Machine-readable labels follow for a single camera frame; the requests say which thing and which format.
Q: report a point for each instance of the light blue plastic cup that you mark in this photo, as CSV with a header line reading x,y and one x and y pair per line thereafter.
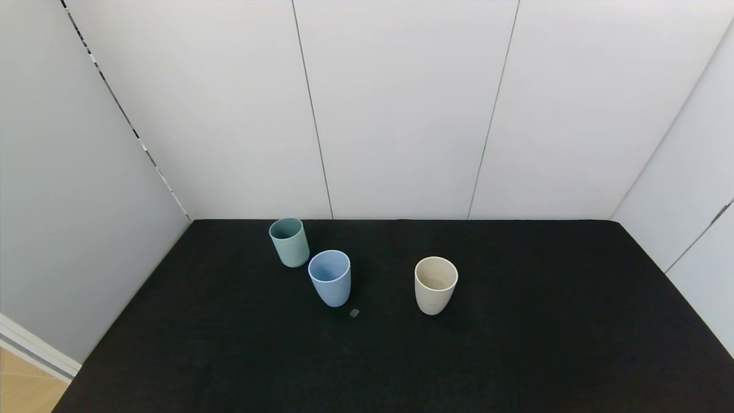
x,y
331,284

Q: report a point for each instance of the black woven table cover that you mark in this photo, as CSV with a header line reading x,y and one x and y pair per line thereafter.
x,y
545,344

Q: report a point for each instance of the cream plastic cup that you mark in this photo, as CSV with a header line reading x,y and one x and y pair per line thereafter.
x,y
436,287

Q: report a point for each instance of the green plastic cup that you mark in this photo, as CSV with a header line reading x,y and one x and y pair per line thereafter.
x,y
289,246

